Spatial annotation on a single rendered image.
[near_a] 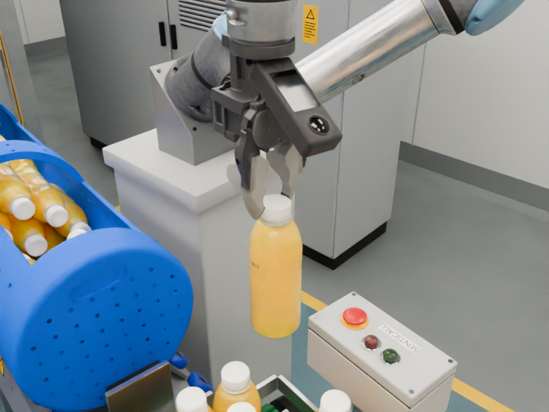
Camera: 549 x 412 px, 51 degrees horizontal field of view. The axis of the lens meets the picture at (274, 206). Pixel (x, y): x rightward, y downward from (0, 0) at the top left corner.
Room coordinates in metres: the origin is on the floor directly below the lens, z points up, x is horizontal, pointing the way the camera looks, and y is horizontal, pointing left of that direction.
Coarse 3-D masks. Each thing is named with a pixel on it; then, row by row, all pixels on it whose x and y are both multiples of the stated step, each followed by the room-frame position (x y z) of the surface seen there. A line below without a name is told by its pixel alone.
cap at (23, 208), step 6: (24, 198) 0.90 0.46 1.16; (12, 204) 0.89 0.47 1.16; (18, 204) 0.88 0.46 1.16; (24, 204) 0.89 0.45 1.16; (30, 204) 0.89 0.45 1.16; (12, 210) 0.88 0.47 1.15; (18, 210) 0.88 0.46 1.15; (24, 210) 0.89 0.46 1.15; (30, 210) 0.89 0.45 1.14; (18, 216) 0.88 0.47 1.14; (24, 216) 0.88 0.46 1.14; (30, 216) 0.89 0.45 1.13
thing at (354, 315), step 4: (348, 308) 0.66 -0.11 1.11; (352, 308) 0.66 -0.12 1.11; (356, 308) 0.66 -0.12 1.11; (344, 312) 0.65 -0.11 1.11; (348, 312) 0.65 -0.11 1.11; (352, 312) 0.65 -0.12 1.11; (356, 312) 0.65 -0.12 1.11; (360, 312) 0.65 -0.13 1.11; (364, 312) 0.65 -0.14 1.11; (344, 316) 0.64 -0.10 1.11; (348, 316) 0.64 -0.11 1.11; (352, 316) 0.64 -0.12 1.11; (356, 316) 0.64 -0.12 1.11; (360, 316) 0.64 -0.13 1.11; (364, 316) 0.64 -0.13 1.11; (348, 320) 0.64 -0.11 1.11; (352, 320) 0.63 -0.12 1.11; (356, 320) 0.63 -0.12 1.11; (360, 320) 0.63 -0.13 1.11; (364, 320) 0.64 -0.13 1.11; (352, 324) 0.63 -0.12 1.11; (356, 324) 0.63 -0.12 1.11; (360, 324) 0.63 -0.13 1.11
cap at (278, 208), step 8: (264, 200) 0.60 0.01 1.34; (272, 200) 0.60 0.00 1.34; (280, 200) 0.60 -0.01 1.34; (288, 200) 0.60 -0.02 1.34; (272, 208) 0.58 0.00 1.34; (280, 208) 0.58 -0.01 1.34; (288, 208) 0.59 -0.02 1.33; (264, 216) 0.58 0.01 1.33; (272, 216) 0.58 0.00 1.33; (280, 216) 0.58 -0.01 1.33; (288, 216) 0.59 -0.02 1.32
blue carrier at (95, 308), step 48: (0, 144) 0.99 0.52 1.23; (96, 192) 0.98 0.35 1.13; (0, 240) 0.70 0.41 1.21; (96, 240) 0.66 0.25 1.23; (144, 240) 0.70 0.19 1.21; (0, 288) 0.63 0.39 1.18; (48, 288) 0.59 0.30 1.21; (96, 288) 0.63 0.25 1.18; (144, 288) 0.66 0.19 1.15; (192, 288) 0.72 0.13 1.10; (0, 336) 0.58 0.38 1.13; (48, 336) 0.57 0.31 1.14; (96, 336) 0.61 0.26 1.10; (144, 336) 0.66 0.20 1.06; (48, 384) 0.56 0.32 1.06; (96, 384) 0.61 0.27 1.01
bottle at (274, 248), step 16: (256, 224) 0.60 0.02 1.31; (272, 224) 0.58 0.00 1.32; (288, 224) 0.59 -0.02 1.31; (256, 240) 0.58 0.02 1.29; (272, 240) 0.57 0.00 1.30; (288, 240) 0.57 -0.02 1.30; (256, 256) 0.57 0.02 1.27; (272, 256) 0.56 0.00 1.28; (288, 256) 0.57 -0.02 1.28; (256, 272) 0.57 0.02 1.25; (272, 272) 0.56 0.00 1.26; (288, 272) 0.57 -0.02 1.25; (256, 288) 0.57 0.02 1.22; (272, 288) 0.56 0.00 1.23; (288, 288) 0.57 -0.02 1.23; (256, 304) 0.57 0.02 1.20; (272, 304) 0.56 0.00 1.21; (288, 304) 0.57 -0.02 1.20; (256, 320) 0.57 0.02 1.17; (272, 320) 0.56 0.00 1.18; (288, 320) 0.57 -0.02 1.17; (272, 336) 0.56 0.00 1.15
